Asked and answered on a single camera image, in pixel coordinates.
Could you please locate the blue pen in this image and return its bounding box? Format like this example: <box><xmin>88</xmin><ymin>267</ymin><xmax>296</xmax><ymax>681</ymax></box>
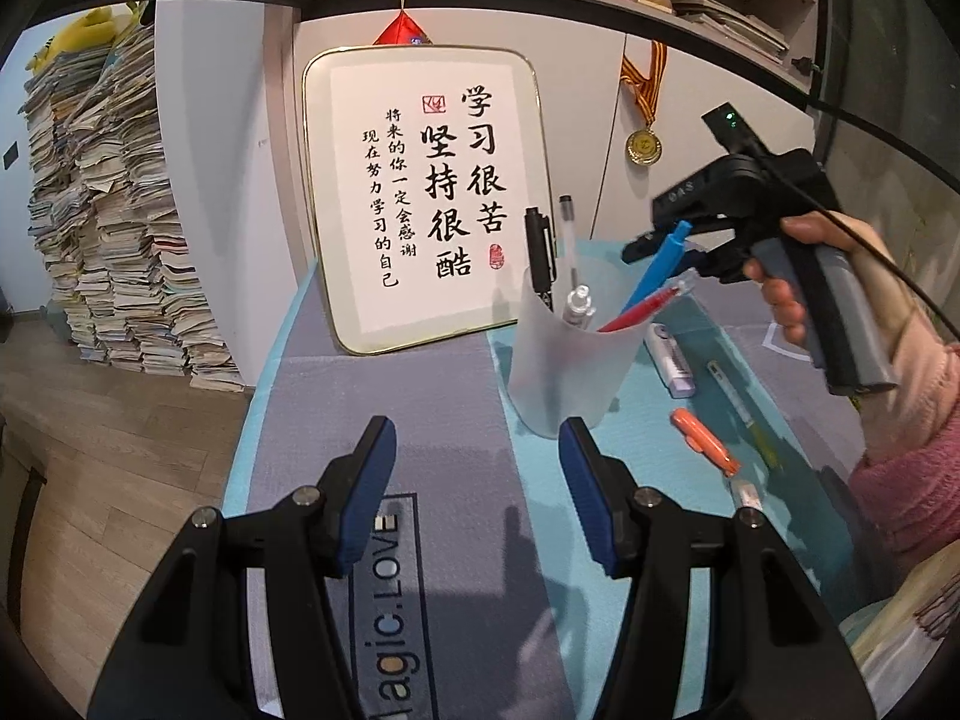
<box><xmin>616</xmin><ymin>220</ymin><xmax>695</xmax><ymax>320</ymax></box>

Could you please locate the beige patterned cloth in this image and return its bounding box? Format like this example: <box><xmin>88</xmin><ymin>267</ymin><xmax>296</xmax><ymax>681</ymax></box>
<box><xmin>838</xmin><ymin>559</ymin><xmax>960</xmax><ymax>698</ymax></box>

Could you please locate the person's right hand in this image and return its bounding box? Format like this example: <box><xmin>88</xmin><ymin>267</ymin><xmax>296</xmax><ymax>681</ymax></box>
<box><xmin>741</xmin><ymin>210</ymin><xmax>946</xmax><ymax>391</ymax></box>

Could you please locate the cyan grey table mat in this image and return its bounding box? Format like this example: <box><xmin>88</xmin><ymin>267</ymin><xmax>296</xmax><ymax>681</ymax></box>
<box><xmin>221</xmin><ymin>236</ymin><xmax>901</xmax><ymax>720</ymax></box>

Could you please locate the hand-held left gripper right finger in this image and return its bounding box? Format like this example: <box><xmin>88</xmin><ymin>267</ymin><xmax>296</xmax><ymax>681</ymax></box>
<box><xmin>559</xmin><ymin>416</ymin><xmax>878</xmax><ymax>720</ymax></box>

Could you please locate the yellow plush toy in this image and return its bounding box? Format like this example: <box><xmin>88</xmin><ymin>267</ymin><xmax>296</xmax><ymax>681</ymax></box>
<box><xmin>26</xmin><ymin>4</ymin><xmax>151</xmax><ymax>76</ymax></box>

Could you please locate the black marker pen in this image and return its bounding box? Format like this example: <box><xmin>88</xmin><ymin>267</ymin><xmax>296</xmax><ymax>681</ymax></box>
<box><xmin>523</xmin><ymin>206</ymin><xmax>557</xmax><ymax>312</ymax></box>

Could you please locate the orange marker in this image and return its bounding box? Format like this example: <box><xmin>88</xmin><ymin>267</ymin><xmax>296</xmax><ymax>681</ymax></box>
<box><xmin>670</xmin><ymin>409</ymin><xmax>742</xmax><ymax>477</ymax></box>

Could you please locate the black cable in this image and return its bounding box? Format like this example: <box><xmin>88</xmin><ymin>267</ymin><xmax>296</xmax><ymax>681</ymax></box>
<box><xmin>746</xmin><ymin>139</ymin><xmax>960</xmax><ymax>327</ymax></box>

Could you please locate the stack of worn booklets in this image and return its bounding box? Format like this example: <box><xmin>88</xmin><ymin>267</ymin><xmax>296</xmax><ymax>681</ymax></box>
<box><xmin>671</xmin><ymin>0</ymin><xmax>790</xmax><ymax>65</ymax></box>

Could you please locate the red pen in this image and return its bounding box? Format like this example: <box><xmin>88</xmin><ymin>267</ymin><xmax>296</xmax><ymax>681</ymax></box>
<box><xmin>598</xmin><ymin>274</ymin><xmax>698</xmax><ymax>333</ymax></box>

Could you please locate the translucent plastic pen cup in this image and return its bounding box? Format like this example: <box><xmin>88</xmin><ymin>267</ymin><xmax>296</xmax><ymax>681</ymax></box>
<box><xmin>506</xmin><ymin>236</ymin><xmax>644</xmax><ymax>440</ymax></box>

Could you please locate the clear pen with black cap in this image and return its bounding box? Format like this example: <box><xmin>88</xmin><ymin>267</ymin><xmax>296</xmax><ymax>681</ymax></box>
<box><xmin>559</xmin><ymin>195</ymin><xmax>582</xmax><ymax>293</ymax></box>

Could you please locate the gold framed calligraphy board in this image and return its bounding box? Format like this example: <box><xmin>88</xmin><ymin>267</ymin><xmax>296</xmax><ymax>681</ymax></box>
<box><xmin>301</xmin><ymin>45</ymin><xmax>554</xmax><ymax>356</ymax></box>

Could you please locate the yellow-green pen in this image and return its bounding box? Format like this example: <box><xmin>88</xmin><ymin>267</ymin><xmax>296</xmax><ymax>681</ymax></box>
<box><xmin>705</xmin><ymin>360</ymin><xmax>781</xmax><ymax>466</ymax></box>

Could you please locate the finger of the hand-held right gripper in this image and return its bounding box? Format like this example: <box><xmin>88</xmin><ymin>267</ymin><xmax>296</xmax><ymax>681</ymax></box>
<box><xmin>679</xmin><ymin>244</ymin><xmax>755</xmax><ymax>287</ymax></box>
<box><xmin>621</xmin><ymin>216</ymin><xmax>743</xmax><ymax>265</ymax></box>

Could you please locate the white purple correction tape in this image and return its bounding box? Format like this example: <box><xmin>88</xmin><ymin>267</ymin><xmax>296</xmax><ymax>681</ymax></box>
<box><xmin>643</xmin><ymin>322</ymin><xmax>697</xmax><ymax>398</ymax></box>

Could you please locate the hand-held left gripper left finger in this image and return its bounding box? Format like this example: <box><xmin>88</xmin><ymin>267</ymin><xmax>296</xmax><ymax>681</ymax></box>
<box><xmin>86</xmin><ymin>415</ymin><xmax>398</xmax><ymax>720</ymax></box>

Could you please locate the tall pile of papers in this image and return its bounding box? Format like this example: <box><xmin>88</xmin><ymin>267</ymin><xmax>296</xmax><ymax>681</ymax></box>
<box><xmin>19</xmin><ymin>22</ymin><xmax>248</xmax><ymax>395</ymax></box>

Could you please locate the person's right forearm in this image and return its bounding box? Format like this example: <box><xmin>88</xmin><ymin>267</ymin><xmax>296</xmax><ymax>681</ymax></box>
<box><xmin>847</xmin><ymin>315</ymin><xmax>960</xmax><ymax>593</ymax></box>

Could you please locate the gold medal with striped ribbon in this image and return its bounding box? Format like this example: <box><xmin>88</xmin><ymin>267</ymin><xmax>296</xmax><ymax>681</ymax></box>
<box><xmin>619</xmin><ymin>40</ymin><xmax>668</xmax><ymax>166</ymax></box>

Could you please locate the white bookshelf cabinet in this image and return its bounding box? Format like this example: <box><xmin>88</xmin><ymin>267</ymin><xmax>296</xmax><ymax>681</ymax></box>
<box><xmin>296</xmin><ymin>0</ymin><xmax>822</xmax><ymax>293</ymax></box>

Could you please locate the small clear capped pen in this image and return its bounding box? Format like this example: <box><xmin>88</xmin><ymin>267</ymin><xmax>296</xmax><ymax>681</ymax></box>
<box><xmin>562</xmin><ymin>285</ymin><xmax>597</xmax><ymax>331</ymax></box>

